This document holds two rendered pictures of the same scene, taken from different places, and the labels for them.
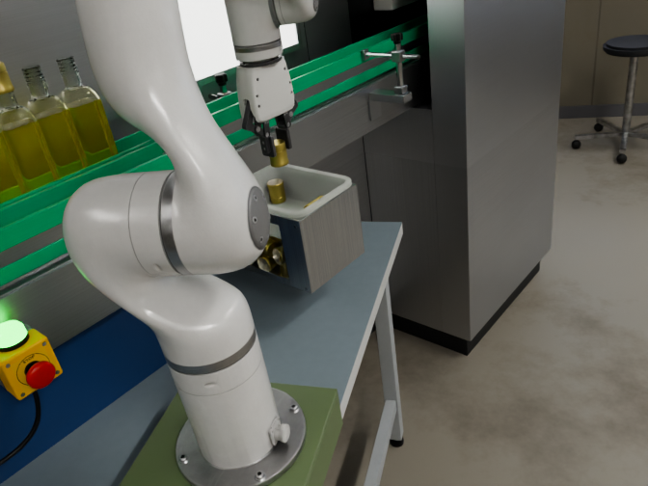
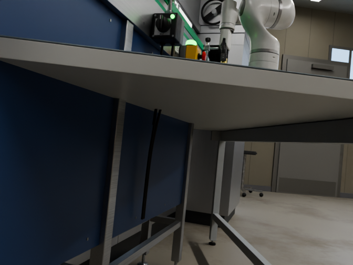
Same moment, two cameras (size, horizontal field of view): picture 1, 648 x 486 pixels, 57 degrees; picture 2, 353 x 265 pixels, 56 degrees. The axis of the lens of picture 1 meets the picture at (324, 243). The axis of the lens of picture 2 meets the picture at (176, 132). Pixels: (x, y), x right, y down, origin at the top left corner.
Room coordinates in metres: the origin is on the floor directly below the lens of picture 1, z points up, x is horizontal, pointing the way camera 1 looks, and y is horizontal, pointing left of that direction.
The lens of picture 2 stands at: (-0.44, 1.06, 0.61)
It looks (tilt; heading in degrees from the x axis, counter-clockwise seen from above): 2 degrees up; 334
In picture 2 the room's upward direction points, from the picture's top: 6 degrees clockwise
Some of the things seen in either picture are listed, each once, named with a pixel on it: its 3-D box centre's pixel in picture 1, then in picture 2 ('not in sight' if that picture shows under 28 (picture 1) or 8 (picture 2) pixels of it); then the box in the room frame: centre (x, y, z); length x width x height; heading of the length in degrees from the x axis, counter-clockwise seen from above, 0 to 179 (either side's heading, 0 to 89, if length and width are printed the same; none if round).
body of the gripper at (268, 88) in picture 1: (265, 85); (226, 39); (1.07, 0.06, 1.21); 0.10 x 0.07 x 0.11; 134
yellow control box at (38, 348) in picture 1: (23, 362); (190, 57); (0.71, 0.46, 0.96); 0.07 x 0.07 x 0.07; 46
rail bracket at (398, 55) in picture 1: (391, 78); not in sight; (1.52, -0.24, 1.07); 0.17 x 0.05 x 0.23; 46
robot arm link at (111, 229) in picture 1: (160, 266); (259, 25); (0.63, 0.20, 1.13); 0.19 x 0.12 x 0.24; 77
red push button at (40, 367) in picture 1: (38, 372); (201, 56); (0.68, 0.43, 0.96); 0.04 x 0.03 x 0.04; 136
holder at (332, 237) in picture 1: (283, 223); not in sight; (1.09, 0.08, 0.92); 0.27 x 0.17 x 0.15; 46
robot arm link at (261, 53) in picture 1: (259, 49); (227, 28); (1.08, 0.06, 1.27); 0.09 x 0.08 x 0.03; 134
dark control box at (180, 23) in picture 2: not in sight; (168, 30); (0.51, 0.66, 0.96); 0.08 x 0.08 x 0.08; 46
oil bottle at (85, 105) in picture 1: (94, 144); not in sight; (1.06, 0.38, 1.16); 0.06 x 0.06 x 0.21; 46
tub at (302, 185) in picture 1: (288, 205); not in sight; (1.08, 0.06, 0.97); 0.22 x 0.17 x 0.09; 46
